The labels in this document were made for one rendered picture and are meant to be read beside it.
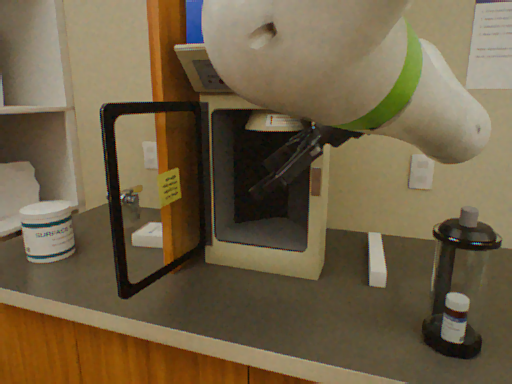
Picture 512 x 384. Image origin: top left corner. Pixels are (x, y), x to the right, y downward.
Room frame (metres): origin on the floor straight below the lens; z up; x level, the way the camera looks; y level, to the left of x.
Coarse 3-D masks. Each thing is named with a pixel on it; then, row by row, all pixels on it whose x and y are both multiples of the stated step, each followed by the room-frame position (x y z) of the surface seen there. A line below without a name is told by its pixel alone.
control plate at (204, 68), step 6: (192, 60) 0.86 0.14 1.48; (198, 60) 0.85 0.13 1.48; (204, 60) 0.85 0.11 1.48; (198, 66) 0.86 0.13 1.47; (204, 66) 0.86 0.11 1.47; (210, 66) 0.85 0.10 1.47; (198, 72) 0.88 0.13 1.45; (204, 72) 0.87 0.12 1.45; (210, 72) 0.87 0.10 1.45; (216, 72) 0.86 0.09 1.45; (204, 78) 0.89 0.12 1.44; (210, 78) 0.88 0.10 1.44; (216, 78) 0.88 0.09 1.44; (204, 84) 0.90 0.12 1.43; (210, 84) 0.90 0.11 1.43; (216, 84) 0.89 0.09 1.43; (222, 84) 0.89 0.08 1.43
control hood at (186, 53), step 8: (176, 48) 0.84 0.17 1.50; (184, 48) 0.84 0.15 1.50; (192, 48) 0.83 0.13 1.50; (200, 48) 0.83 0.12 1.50; (184, 56) 0.85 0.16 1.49; (192, 56) 0.85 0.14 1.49; (200, 56) 0.84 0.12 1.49; (208, 56) 0.84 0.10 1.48; (184, 64) 0.87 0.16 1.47; (192, 64) 0.86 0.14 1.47; (192, 72) 0.88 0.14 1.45; (192, 80) 0.90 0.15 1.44; (200, 80) 0.90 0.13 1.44; (200, 88) 0.92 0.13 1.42
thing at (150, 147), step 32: (128, 128) 0.71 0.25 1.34; (160, 128) 0.80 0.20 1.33; (192, 128) 0.90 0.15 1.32; (128, 160) 0.71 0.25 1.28; (160, 160) 0.79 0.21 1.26; (192, 160) 0.90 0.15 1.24; (128, 192) 0.70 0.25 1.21; (160, 192) 0.79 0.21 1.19; (192, 192) 0.89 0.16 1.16; (128, 224) 0.70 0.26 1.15; (160, 224) 0.78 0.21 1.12; (192, 224) 0.89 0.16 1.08; (128, 256) 0.69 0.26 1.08; (160, 256) 0.77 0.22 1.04
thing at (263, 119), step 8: (256, 112) 0.95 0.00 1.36; (264, 112) 0.93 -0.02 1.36; (272, 112) 0.92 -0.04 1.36; (248, 120) 0.97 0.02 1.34; (256, 120) 0.94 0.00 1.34; (264, 120) 0.92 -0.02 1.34; (272, 120) 0.91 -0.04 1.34; (280, 120) 0.91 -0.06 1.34; (288, 120) 0.92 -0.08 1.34; (296, 120) 0.92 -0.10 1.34; (304, 120) 0.95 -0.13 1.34; (248, 128) 0.95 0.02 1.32; (256, 128) 0.93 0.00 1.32; (264, 128) 0.91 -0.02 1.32; (272, 128) 0.91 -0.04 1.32; (280, 128) 0.90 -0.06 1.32; (288, 128) 0.91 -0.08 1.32; (296, 128) 0.91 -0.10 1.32; (304, 128) 0.93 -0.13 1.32
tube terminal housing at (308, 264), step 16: (208, 96) 0.95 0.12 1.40; (224, 96) 0.93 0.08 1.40; (320, 160) 0.85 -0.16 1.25; (320, 208) 0.85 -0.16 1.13; (320, 224) 0.85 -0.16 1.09; (320, 240) 0.86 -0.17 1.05; (208, 256) 0.95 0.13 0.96; (224, 256) 0.94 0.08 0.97; (240, 256) 0.92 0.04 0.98; (256, 256) 0.90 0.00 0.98; (272, 256) 0.89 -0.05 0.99; (288, 256) 0.88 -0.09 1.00; (304, 256) 0.86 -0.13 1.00; (320, 256) 0.88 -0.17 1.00; (272, 272) 0.89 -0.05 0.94; (288, 272) 0.88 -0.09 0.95; (304, 272) 0.86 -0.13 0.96
